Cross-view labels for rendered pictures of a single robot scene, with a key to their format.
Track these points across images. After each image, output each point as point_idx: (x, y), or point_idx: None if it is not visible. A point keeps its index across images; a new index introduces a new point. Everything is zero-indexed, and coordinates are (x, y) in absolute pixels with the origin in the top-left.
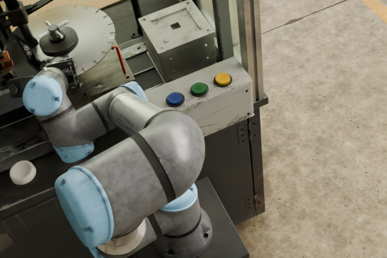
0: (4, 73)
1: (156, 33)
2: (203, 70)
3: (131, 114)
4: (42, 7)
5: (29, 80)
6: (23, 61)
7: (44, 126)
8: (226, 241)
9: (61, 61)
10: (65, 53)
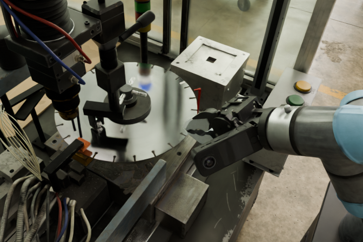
0: (80, 167)
1: (202, 69)
2: (278, 85)
3: None
4: (10, 95)
5: (336, 120)
6: (107, 140)
7: (362, 179)
8: None
9: (227, 106)
10: (150, 114)
